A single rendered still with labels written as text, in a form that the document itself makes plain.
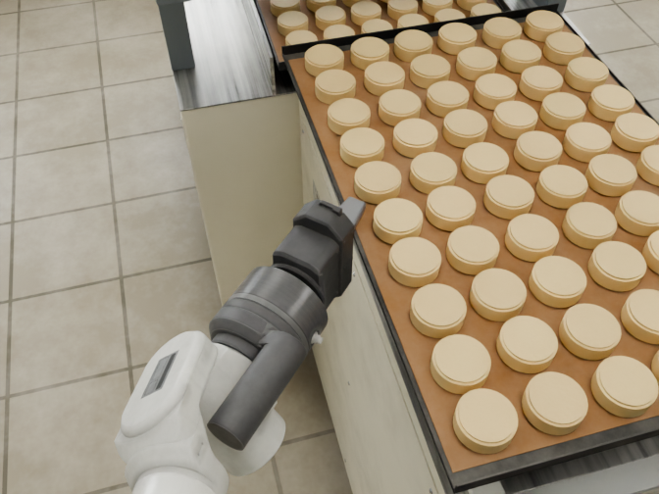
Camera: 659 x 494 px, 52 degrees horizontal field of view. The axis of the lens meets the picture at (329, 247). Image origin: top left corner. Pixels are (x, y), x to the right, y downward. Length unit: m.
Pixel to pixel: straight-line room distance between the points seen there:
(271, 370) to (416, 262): 0.19
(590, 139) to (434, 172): 0.19
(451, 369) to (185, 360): 0.22
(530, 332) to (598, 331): 0.06
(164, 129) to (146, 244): 0.51
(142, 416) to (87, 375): 1.32
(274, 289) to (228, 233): 0.74
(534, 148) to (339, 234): 0.27
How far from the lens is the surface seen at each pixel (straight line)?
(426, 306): 0.62
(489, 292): 0.64
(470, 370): 0.59
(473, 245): 0.67
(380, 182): 0.71
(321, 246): 0.62
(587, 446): 0.61
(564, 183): 0.75
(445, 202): 0.70
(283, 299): 0.59
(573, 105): 0.86
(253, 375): 0.54
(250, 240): 1.35
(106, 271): 2.02
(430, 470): 0.77
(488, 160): 0.76
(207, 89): 1.14
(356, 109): 0.80
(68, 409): 1.81
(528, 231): 0.69
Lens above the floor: 1.52
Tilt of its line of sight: 51 degrees down
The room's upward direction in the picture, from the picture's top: straight up
